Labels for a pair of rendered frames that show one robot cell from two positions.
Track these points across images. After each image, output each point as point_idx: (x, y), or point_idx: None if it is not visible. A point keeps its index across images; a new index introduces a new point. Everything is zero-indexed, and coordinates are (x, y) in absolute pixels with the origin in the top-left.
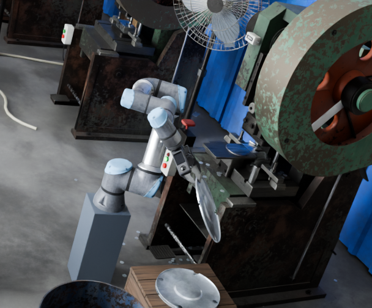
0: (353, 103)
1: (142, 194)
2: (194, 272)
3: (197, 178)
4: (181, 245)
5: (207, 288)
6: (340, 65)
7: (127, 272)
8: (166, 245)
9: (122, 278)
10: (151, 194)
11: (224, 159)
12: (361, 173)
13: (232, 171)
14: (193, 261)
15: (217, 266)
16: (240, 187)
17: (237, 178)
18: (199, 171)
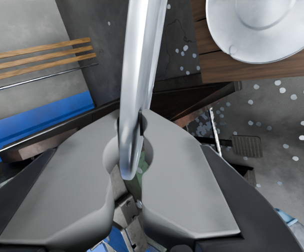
0: None
1: (301, 224)
2: (230, 61)
3: (110, 124)
4: (219, 148)
5: (222, 13)
6: None
7: (295, 141)
8: (237, 155)
9: None
10: (281, 216)
11: (120, 221)
12: None
13: (119, 198)
14: (214, 122)
15: (190, 98)
16: (117, 169)
17: (116, 184)
18: (49, 157)
